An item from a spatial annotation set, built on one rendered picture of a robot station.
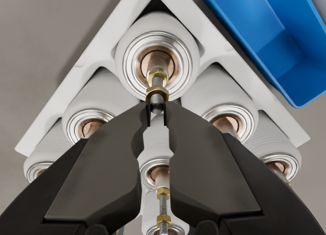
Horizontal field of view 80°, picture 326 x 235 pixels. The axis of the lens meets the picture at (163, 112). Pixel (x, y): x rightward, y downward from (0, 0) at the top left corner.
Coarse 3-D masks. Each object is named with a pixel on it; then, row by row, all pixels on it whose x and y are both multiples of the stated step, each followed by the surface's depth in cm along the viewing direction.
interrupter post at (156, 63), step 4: (152, 60) 20; (156, 60) 20; (160, 60) 20; (148, 64) 20; (152, 64) 19; (156, 64) 19; (160, 64) 19; (164, 64) 20; (148, 68) 19; (152, 68) 18; (156, 68) 18; (160, 68) 18; (164, 68) 18; (148, 72) 19; (164, 72) 19; (168, 76) 19
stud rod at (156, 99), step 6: (156, 78) 17; (156, 84) 16; (162, 84) 16; (156, 96) 14; (162, 96) 14; (150, 102) 14; (156, 102) 13; (162, 102) 13; (150, 108) 13; (156, 108) 13; (162, 108) 13
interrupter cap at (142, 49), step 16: (160, 32) 19; (128, 48) 20; (144, 48) 20; (160, 48) 20; (176, 48) 20; (128, 64) 21; (144, 64) 21; (176, 64) 21; (192, 64) 21; (128, 80) 22; (144, 80) 22; (176, 80) 22; (144, 96) 23
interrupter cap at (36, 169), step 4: (36, 164) 28; (40, 164) 28; (44, 164) 28; (48, 164) 28; (32, 168) 28; (36, 168) 28; (40, 168) 28; (44, 168) 28; (28, 172) 29; (32, 172) 29; (36, 172) 29; (40, 172) 29; (28, 176) 29; (32, 176) 29; (36, 176) 29; (28, 180) 30; (32, 180) 30
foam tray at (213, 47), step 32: (128, 0) 24; (160, 0) 34; (192, 0) 25; (192, 32) 26; (96, 64) 28; (224, 64) 29; (64, 96) 31; (256, 96) 31; (32, 128) 34; (288, 128) 35
